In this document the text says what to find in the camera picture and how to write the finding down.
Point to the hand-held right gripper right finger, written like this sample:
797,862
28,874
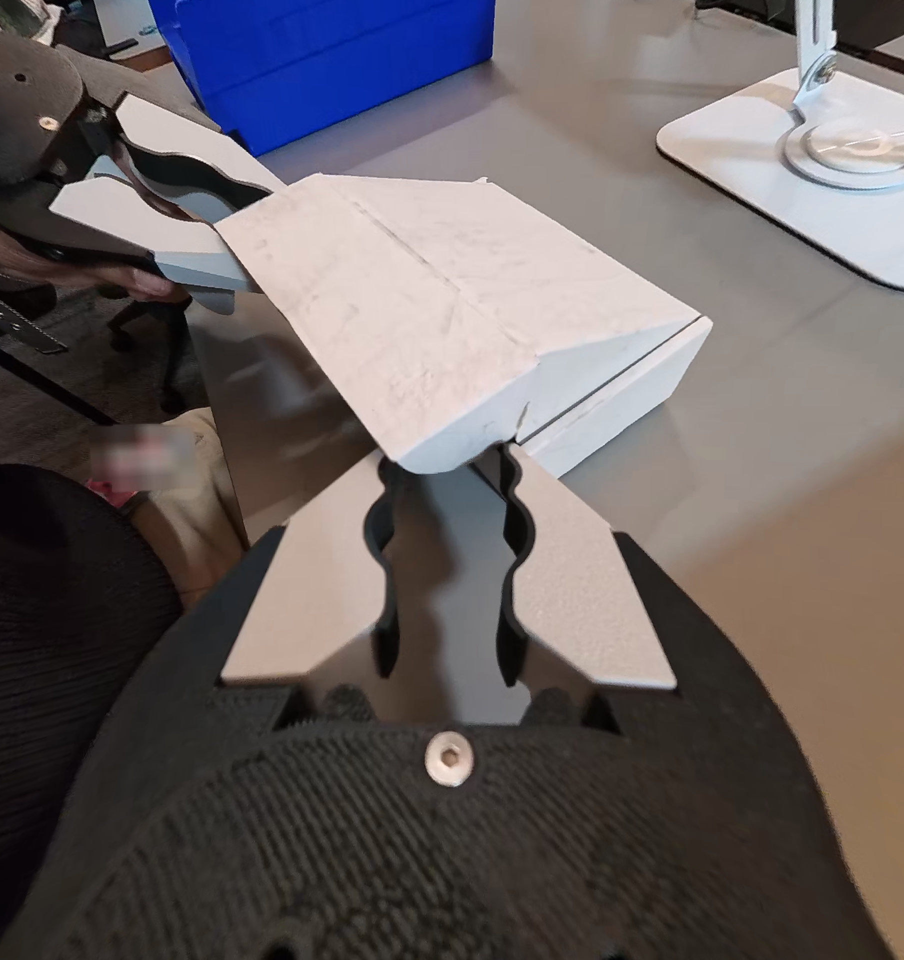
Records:
594,600

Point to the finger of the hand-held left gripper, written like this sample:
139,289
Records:
121,217
189,135

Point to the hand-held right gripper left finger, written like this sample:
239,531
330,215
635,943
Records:
302,600

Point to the blue plastic bin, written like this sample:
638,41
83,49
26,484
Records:
332,67

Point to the white cardboard mailer box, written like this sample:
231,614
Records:
422,315

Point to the grey desk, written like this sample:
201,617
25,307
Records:
759,450

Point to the black chair wheel base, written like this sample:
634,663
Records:
166,352

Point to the person's dark sweater torso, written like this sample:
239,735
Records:
46,637

